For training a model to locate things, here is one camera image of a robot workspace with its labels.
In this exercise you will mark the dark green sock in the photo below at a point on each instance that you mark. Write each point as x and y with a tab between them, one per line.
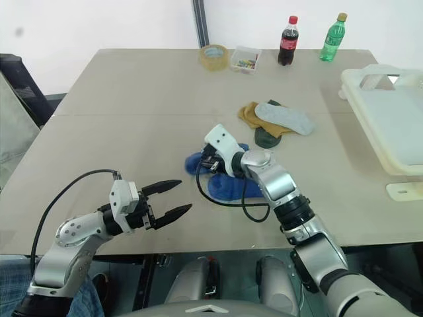
266	138

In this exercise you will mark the clear packing tape roll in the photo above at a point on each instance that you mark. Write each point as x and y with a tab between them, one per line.
214	57

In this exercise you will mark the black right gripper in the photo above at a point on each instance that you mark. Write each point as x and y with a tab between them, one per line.
211	160

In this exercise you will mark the grey robot torso front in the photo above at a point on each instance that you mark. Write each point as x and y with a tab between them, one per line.
198	308

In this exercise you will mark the grey board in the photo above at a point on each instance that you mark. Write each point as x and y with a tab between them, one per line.
15	132

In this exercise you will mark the green plastic bottle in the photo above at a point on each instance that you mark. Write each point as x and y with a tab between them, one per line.
333	38

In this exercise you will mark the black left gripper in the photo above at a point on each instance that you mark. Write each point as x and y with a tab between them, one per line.
140	213

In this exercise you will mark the cream plastic basket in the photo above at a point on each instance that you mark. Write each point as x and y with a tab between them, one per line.
393	122

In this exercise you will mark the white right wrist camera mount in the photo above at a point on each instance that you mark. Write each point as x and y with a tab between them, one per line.
223	142

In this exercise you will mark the light grey sock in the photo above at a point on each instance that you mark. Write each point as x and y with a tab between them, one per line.
285	118

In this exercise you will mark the clear box of coloured clips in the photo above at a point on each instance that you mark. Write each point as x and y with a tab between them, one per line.
245	60

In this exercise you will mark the blue fuzzy sock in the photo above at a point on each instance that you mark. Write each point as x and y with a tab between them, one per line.
228	190
193	162

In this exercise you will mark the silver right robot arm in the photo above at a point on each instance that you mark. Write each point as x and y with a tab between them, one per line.
297	214

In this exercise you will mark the blue denim trouser leg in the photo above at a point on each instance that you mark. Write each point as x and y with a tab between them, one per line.
79	290

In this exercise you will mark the black aluminium profile post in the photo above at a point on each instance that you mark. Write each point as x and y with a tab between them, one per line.
201	21

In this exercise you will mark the cream plastic flat piece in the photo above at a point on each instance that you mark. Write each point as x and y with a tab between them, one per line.
404	191

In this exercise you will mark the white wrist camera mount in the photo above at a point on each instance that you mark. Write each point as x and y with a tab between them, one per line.
123	201
223	142

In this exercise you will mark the mustard yellow sock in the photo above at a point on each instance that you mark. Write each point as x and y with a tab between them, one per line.
254	120

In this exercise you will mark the metal table bracket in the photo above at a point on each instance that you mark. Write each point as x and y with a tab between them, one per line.
163	261

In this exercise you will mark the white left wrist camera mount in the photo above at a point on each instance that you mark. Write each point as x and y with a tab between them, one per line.
123	201

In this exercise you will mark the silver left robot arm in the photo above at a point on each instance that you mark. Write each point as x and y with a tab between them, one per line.
76	254

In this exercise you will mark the silver rounded robot thigh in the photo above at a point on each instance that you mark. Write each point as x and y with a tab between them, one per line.
276	284
193	279

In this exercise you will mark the cola bottle with red cap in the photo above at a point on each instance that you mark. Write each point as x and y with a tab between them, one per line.
287	41

